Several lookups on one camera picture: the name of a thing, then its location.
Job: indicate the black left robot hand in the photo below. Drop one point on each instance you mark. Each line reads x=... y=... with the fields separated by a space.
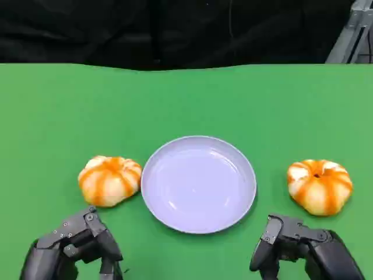
x=52 y=253

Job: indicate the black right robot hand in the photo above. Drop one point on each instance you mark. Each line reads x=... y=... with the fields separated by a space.
x=320 y=251

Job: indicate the orange white toy bread roll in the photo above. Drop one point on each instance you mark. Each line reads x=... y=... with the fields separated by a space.
x=319 y=189
x=109 y=182

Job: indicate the lilac plate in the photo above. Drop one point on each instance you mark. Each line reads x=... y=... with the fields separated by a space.
x=198 y=186

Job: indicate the green table cloth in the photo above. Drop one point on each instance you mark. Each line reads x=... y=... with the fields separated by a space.
x=186 y=105

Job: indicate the black backdrop curtain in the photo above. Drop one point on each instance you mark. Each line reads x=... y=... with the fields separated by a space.
x=145 y=29

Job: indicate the grey metal frame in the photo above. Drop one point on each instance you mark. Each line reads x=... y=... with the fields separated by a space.
x=346 y=38

